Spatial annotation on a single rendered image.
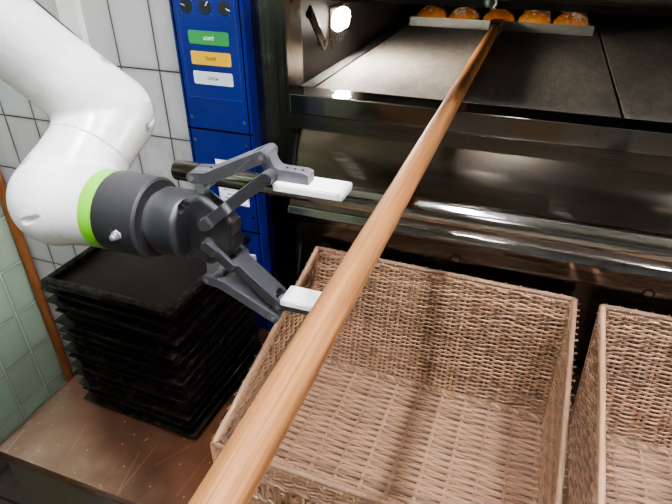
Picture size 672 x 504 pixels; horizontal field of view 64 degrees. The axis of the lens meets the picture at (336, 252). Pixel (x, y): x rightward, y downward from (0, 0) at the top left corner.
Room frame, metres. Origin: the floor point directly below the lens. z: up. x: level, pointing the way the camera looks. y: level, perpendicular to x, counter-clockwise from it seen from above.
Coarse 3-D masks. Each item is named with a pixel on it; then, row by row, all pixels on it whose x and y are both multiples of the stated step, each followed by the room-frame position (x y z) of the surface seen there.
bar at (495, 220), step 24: (192, 168) 0.71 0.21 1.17; (264, 192) 0.67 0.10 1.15; (360, 192) 0.63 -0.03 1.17; (384, 192) 0.63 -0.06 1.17; (408, 216) 0.60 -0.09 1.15; (432, 216) 0.59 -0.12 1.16; (456, 216) 0.58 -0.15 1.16; (480, 216) 0.57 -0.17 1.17; (504, 216) 0.57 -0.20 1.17; (528, 216) 0.56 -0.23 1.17; (552, 240) 0.54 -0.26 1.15; (576, 240) 0.53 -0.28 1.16; (600, 240) 0.52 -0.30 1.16; (624, 240) 0.52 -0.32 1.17; (648, 240) 0.51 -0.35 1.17
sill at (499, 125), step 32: (320, 96) 1.05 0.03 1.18; (352, 96) 1.04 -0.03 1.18; (384, 96) 1.04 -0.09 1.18; (448, 128) 0.96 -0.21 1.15; (480, 128) 0.94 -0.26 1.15; (512, 128) 0.92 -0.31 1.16; (544, 128) 0.90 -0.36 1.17; (576, 128) 0.88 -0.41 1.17; (608, 128) 0.87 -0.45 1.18; (640, 128) 0.86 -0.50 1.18
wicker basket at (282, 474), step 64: (320, 256) 1.01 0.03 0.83; (384, 320) 0.92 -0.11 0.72; (448, 320) 0.89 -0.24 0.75; (256, 384) 0.72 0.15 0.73; (320, 384) 0.86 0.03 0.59; (384, 384) 0.86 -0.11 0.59; (448, 384) 0.84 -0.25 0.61; (512, 384) 0.80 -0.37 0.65; (320, 448) 0.69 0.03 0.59; (384, 448) 0.69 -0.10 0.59; (448, 448) 0.69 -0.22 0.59; (512, 448) 0.69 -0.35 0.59
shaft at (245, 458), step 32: (480, 64) 1.23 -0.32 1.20; (448, 96) 0.94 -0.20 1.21; (416, 160) 0.65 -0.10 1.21; (384, 224) 0.49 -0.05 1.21; (352, 256) 0.42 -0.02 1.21; (352, 288) 0.38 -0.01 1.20; (320, 320) 0.33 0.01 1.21; (288, 352) 0.29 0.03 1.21; (320, 352) 0.30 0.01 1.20; (288, 384) 0.26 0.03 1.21; (256, 416) 0.23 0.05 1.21; (288, 416) 0.24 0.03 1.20; (224, 448) 0.21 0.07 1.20; (256, 448) 0.21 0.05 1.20; (224, 480) 0.19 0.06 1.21; (256, 480) 0.20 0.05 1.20
